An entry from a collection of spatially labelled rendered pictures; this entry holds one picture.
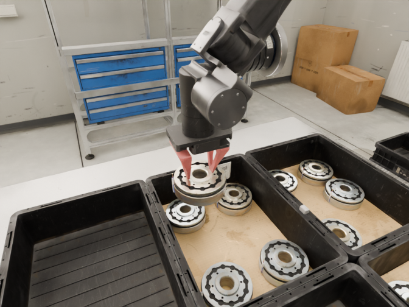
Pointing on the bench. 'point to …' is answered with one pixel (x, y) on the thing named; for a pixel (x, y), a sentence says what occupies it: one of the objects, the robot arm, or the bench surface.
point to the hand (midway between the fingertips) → (199, 170)
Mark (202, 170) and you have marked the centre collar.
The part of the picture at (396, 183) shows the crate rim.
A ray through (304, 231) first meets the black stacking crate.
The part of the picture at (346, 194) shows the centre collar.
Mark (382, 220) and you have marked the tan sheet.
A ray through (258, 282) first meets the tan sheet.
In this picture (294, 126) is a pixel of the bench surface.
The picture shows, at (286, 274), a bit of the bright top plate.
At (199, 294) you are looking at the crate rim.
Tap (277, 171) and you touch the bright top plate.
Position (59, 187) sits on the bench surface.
